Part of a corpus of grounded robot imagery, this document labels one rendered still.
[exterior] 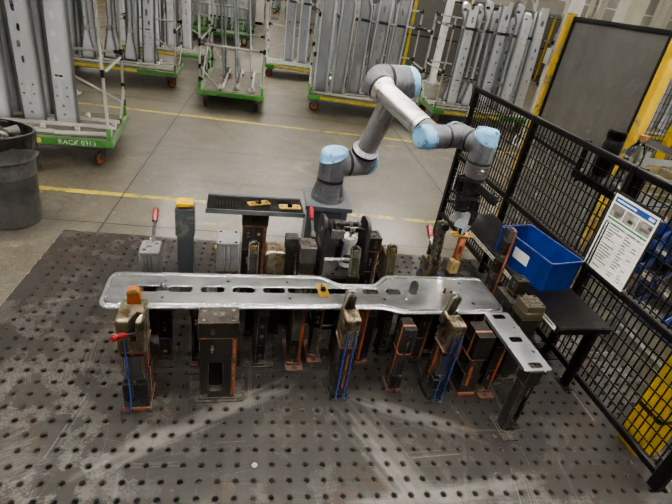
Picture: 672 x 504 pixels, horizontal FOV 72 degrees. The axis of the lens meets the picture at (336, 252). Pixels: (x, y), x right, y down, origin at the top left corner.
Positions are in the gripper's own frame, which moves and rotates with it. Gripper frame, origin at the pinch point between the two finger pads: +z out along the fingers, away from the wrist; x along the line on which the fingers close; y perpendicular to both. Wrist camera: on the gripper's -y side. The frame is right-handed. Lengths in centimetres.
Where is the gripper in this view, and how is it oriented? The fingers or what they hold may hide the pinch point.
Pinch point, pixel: (463, 230)
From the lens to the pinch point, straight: 166.1
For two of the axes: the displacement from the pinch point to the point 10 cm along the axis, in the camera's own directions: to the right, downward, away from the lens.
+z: -1.4, 8.5, 5.0
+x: 1.8, 5.2, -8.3
